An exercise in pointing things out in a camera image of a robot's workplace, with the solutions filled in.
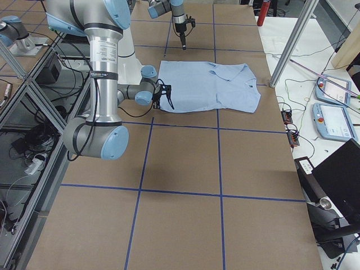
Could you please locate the upper teach pendant tablet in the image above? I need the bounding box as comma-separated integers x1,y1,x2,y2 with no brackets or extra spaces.
315,74,351,105

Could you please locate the small electronics board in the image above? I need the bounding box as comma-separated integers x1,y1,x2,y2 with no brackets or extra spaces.
281,110,293,124

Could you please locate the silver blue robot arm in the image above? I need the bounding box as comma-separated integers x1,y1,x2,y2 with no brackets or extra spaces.
46,1,161,160
148,0,187,50

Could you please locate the light blue t-shirt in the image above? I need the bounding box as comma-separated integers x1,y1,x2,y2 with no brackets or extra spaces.
159,61,261,113

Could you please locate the black monitor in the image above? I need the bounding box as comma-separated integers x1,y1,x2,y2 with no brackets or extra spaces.
295,139,359,259

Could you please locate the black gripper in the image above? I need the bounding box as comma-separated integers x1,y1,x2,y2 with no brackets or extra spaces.
152,84,163,109
174,22,187,50

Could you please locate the teach pendant tablet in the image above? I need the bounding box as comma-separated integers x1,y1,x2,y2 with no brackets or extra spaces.
315,74,351,105
312,103,358,142

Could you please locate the lower teach pendant tablet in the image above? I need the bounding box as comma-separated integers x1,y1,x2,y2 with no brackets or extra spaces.
312,103,358,142

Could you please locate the aluminium frame rack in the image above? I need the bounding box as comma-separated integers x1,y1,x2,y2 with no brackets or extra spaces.
1,30,89,269

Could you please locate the aluminium frame post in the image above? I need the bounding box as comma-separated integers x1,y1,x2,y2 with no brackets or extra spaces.
269,0,319,88

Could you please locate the red bottle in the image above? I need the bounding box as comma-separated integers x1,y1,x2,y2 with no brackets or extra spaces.
256,0,271,26

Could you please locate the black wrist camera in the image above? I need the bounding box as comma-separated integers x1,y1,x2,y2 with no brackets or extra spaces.
185,15,196,28
160,84,174,110

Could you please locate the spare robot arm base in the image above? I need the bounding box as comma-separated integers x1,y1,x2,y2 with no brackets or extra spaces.
1,15,43,57

